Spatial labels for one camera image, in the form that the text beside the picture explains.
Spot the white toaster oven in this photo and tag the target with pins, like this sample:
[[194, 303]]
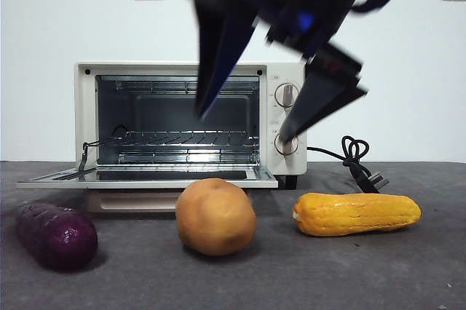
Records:
[[85, 113]]

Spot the purple sweet potato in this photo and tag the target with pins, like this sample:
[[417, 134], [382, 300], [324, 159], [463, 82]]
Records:
[[58, 237]]

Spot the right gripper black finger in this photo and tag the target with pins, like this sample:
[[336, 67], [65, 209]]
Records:
[[222, 44], [324, 95]]

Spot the brown potato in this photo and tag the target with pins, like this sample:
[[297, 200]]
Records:
[[215, 219]]

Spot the beige oven knob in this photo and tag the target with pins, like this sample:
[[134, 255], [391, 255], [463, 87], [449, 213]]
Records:
[[289, 148], [283, 95]]

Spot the yellow corn cob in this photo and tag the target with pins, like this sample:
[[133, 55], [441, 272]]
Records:
[[356, 215]]

